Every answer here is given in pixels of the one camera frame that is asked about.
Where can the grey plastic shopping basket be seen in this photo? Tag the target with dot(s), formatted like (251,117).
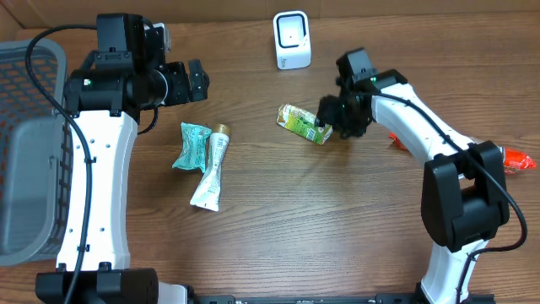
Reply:
(36,154)

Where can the white barcode scanner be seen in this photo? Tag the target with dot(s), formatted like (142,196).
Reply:
(292,40)

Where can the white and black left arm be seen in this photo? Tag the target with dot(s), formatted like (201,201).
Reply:
(102,103)

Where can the white tube with gold cap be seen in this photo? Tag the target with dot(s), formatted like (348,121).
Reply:
(208,190)

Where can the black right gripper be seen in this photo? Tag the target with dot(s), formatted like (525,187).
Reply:
(328,115)

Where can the teal wet wipes packet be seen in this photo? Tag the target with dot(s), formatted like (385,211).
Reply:
(194,148)

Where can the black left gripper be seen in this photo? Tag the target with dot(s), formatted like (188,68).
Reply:
(196,80)

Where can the orange spaghetti pasta packet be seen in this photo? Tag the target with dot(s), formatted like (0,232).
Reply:
(514,160)

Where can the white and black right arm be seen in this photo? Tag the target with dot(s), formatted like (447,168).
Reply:
(463,201)

